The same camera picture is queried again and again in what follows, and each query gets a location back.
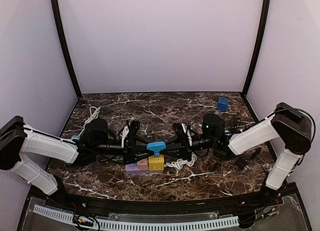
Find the pink charger plug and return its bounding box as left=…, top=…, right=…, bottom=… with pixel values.
left=136, top=158, right=149, bottom=171

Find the yellow cube socket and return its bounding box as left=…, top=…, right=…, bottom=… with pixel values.
left=148, top=154, right=165, bottom=172

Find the blue adapter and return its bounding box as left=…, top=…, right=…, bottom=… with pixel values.
left=146, top=141, right=167, bottom=156

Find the purple power strip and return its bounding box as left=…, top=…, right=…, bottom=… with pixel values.
left=125, top=164, right=141, bottom=175

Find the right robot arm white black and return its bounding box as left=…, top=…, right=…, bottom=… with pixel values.
left=159, top=102, right=316, bottom=191

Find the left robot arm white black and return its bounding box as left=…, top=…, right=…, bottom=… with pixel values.
left=0, top=116, right=154, bottom=196

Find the black plug adapter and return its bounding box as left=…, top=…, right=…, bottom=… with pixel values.
left=235, top=157, right=249, bottom=172

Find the teal power strip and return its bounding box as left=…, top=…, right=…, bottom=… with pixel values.
left=71, top=135, right=81, bottom=141

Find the dark blue cube socket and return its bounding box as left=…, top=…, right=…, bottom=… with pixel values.
left=216, top=97, right=229, bottom=112

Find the white coiled power cord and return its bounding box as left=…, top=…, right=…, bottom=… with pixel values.
left=163, top=153, right=197, bottom=171

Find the white teal strip cord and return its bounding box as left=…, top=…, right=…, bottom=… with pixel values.
left=79, top=106, right=102, bottom=136

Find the white slotted cable duct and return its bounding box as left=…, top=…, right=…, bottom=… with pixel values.
left=32, top=204, right=239, bottom=231

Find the black front aluminium rail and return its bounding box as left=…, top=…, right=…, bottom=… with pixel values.
left=46, top=191, right=278, bottom=216

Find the left black frame post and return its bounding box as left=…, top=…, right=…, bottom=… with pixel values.
left=50, top=0, right=82, bottom=99

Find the black frame post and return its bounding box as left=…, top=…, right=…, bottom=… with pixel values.
left=50, top=0, right=82, bottom=99
left=241, top=0, right=271, bottom=97

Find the right black frame post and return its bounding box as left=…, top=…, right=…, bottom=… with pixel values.
left=241, top=0, right=271, bottom=97

